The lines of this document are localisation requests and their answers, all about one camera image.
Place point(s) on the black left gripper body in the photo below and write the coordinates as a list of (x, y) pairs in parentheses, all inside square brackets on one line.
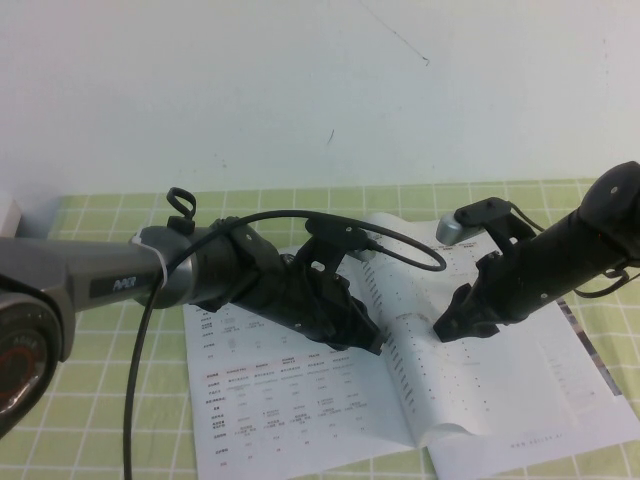
[(287, 300)]

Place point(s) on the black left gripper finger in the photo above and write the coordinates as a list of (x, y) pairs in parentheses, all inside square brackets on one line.
[(364, 322), (352, 344)]

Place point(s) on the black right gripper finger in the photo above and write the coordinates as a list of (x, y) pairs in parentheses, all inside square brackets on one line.
[(462, 330), (452, 310)]

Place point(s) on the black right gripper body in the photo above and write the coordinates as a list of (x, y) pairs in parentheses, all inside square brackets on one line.
[(492, 290)]

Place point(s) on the white printed booklet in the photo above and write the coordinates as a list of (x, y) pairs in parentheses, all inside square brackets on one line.
[(475, 380)]

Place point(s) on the dark right Piper robot arm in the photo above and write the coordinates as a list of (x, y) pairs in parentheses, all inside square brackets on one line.
[(580, 250)]

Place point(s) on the grey left Piper robot arm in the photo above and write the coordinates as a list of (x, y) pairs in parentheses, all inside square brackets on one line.
[(110, 265)]

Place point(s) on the white zip tie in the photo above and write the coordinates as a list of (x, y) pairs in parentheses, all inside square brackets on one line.
[(161, 265)]

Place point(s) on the green white checked tablecloth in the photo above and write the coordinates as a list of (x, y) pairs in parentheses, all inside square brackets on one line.
[(160, 400)]

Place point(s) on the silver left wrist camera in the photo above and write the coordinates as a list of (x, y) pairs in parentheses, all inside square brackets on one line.
[(364, 255)]

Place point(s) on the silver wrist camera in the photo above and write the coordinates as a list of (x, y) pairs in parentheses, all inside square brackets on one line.
[(364, 255), (452, 231)]

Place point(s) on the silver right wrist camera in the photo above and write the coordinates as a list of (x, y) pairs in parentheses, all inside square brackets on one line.
[(452, 231)]

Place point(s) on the black right camera mount bracket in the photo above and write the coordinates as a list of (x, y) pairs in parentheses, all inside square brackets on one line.
[(492, 212)]

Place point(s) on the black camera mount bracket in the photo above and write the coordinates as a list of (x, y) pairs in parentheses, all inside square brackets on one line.
[(492, 212), (332, 232)]

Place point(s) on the black left camera mount bracket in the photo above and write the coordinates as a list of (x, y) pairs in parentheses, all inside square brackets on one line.
[(332, 232)]

